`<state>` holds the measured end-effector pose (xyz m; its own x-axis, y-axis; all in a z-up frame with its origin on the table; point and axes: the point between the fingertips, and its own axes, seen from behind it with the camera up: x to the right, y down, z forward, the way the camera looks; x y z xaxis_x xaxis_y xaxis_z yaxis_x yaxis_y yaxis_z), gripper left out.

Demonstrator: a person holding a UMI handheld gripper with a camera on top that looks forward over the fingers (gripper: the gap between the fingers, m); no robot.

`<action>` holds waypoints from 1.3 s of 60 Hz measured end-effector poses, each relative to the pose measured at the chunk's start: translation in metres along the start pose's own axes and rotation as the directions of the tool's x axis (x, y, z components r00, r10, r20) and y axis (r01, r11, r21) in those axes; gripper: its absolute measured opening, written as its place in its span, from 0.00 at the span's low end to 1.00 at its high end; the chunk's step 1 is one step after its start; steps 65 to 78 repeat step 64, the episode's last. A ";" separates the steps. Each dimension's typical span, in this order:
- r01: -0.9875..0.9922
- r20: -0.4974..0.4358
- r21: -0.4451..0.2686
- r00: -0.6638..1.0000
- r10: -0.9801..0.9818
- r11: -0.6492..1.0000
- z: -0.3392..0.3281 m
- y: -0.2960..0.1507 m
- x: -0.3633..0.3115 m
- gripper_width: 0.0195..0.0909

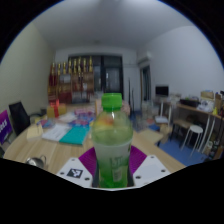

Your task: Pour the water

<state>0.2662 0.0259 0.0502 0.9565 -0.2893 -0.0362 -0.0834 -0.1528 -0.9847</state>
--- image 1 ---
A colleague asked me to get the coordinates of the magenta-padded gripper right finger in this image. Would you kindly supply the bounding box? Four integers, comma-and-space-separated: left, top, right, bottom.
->
128, 145, 172, 188

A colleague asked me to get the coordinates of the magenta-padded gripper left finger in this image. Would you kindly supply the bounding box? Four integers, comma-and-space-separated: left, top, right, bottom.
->
55, 146, 98, 189

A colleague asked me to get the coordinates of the green drink bottle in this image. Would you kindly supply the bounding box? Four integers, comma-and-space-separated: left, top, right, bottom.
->
91, 92, 134, 189

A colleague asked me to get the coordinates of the teal book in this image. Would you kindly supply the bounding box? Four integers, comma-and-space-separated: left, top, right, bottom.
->
59, 125, 90, 146

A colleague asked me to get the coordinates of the stainless steel cup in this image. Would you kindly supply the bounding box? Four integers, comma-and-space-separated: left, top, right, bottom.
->
24, 155, 48, 170

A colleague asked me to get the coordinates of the white book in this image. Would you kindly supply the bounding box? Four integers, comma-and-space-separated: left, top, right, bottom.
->
41, 123, 72, 143

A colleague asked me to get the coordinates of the blue printed box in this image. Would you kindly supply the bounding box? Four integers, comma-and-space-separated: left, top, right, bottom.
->
68, 118, 94, 128

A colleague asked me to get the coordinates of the wooden stool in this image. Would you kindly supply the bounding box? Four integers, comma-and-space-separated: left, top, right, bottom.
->
170, 118, 193, 143

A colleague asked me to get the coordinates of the beige book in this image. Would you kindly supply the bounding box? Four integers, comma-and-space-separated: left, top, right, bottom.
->
26, 123, 44, 140

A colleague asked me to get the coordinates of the white round stool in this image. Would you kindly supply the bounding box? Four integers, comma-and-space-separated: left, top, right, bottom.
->
180, 124, 204, 156

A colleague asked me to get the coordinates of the yellow gift box red ribbon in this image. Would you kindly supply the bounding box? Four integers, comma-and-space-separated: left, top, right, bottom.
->
46, 99, 68, 119

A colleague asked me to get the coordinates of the long wooden side desk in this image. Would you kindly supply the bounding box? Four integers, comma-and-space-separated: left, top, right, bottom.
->
171, 99, 224, 158

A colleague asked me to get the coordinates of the black office chair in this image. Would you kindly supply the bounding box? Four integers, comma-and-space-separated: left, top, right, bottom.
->
8, 101, 32, 136

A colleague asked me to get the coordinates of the black computer monitor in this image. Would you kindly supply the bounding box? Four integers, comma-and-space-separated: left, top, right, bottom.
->
155, 85, 169, 98

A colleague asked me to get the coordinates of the purple sign board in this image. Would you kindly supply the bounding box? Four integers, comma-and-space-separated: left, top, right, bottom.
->
0, 109, 14, 145

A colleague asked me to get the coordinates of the wooden shelf unit with trophies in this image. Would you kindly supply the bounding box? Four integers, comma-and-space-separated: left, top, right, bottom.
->
47, 57, 95, 104

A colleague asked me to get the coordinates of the black framed glass door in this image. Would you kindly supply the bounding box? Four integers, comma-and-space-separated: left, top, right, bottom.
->
68, 54, 124, 101

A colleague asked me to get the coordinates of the white air conditioner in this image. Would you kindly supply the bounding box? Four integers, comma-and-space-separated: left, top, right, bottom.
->
137, 50, 153, 66

